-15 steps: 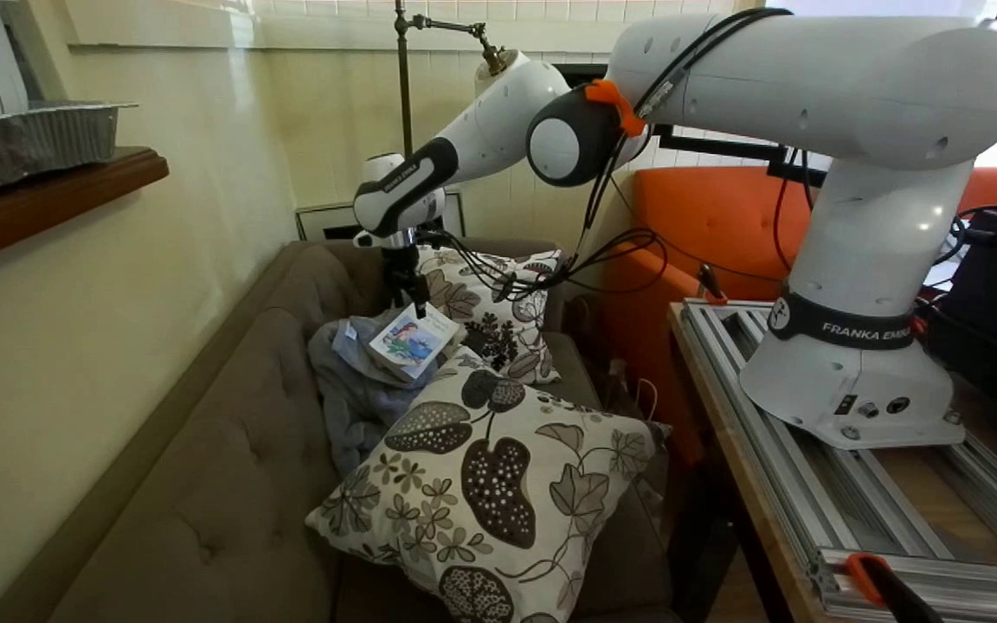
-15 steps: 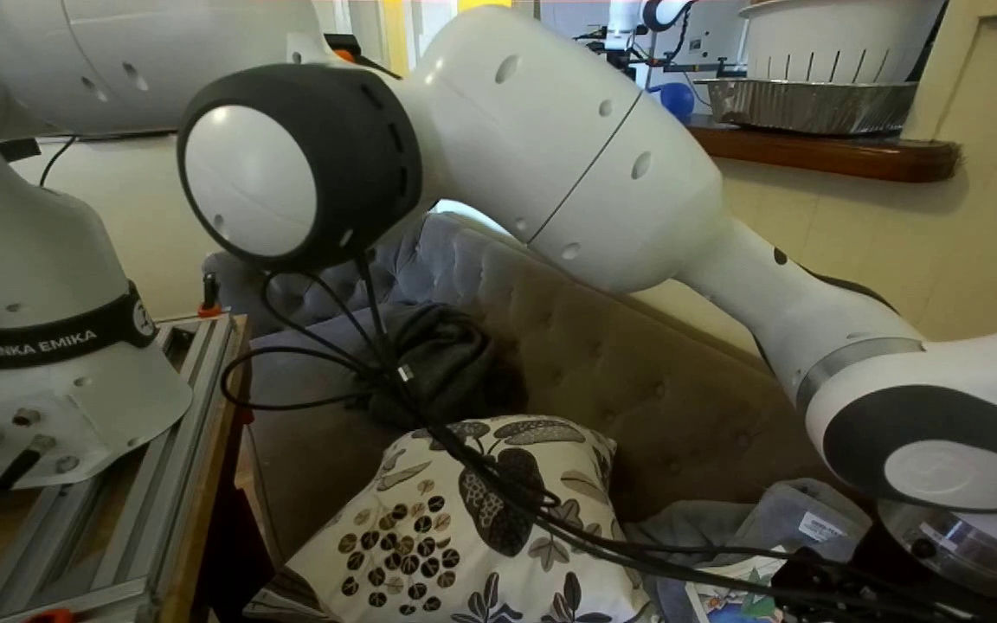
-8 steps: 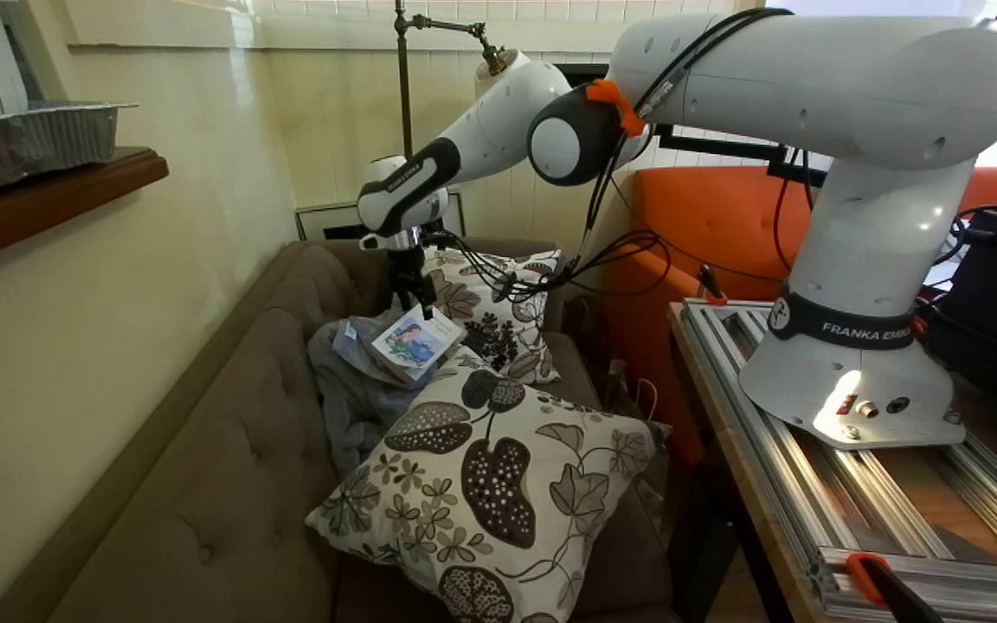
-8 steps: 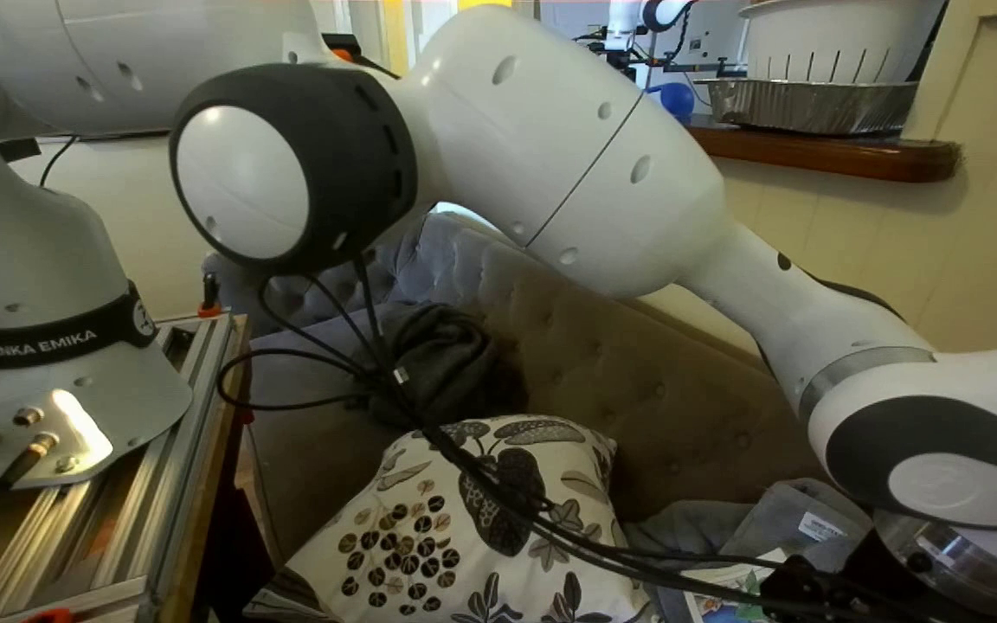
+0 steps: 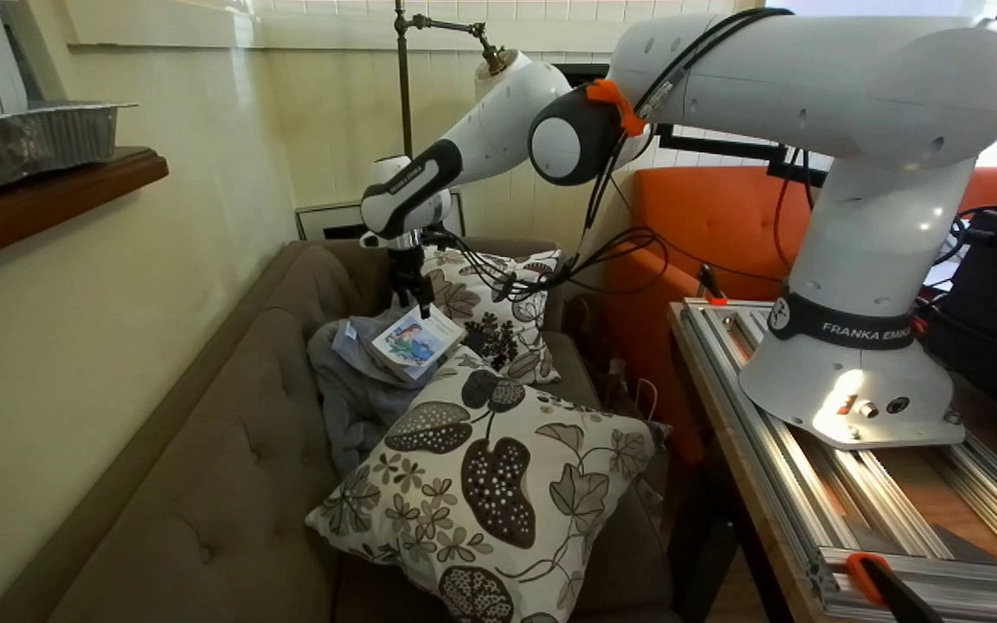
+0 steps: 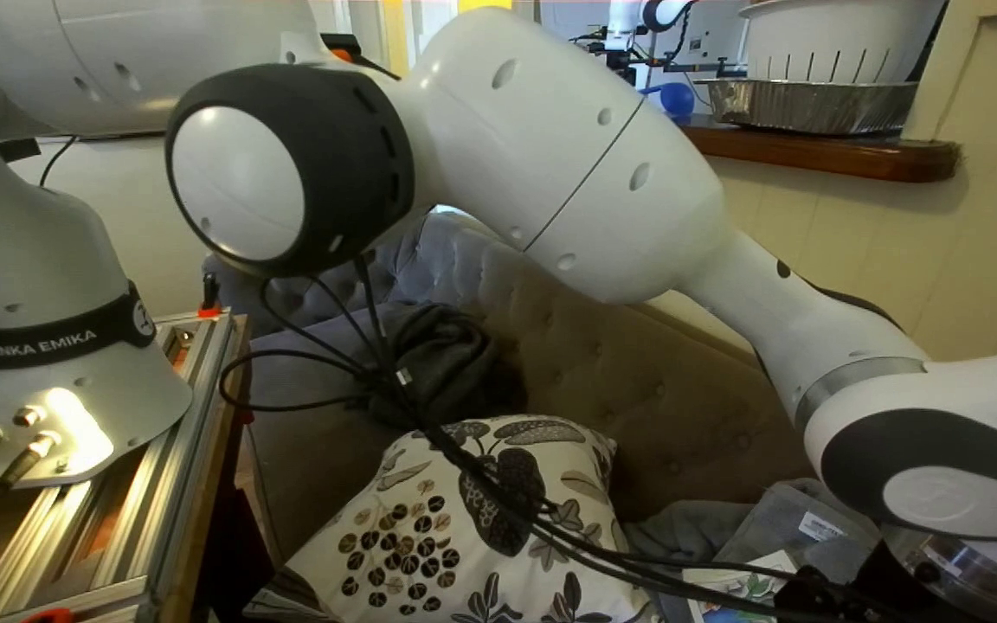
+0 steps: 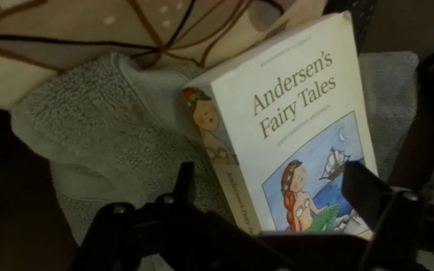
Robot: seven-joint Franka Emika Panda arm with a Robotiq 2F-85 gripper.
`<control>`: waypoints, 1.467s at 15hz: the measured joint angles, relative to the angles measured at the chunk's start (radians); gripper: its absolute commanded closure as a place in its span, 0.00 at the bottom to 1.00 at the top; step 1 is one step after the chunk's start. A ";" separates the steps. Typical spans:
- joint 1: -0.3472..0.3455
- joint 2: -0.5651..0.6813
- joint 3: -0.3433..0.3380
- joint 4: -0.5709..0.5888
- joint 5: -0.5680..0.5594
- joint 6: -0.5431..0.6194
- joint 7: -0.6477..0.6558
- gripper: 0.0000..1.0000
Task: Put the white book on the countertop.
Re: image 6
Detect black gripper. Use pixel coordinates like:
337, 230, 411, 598
772, 536, 961, 623

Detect wooden countertop ledge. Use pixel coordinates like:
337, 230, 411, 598
681, 121, 961, 186

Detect grey towel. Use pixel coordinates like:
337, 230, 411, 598
623, 478, 882, 623

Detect cream pillow with dark fruit print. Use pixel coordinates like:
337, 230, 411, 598
243, 413, 666, 623

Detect aluminium foil tray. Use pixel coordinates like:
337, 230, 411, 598
703, 73, 920, 140

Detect dark grey blanket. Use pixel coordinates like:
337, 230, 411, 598
346, 300, 531, 433

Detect blue round object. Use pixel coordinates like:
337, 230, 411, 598
650, 80, 699, 126

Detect white dish rack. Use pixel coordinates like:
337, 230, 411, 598
739, 0, 949, 87

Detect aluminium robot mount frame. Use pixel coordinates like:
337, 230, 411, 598
0, 308, 249, 623

